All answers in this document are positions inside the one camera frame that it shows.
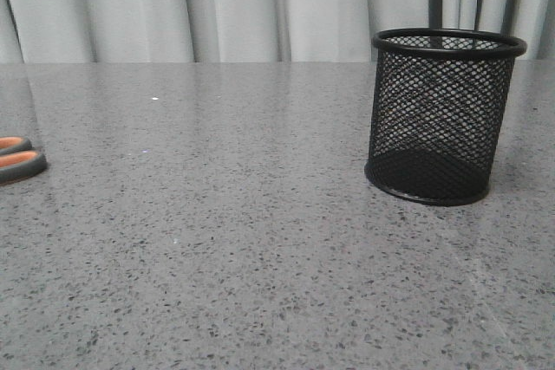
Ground grey pleated curtain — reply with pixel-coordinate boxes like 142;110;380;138
1;0;554;63

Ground grey orange scissors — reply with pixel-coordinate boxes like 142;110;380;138
0;136;48;185

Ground black mesh pen bucket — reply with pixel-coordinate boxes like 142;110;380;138
365;28;527;206

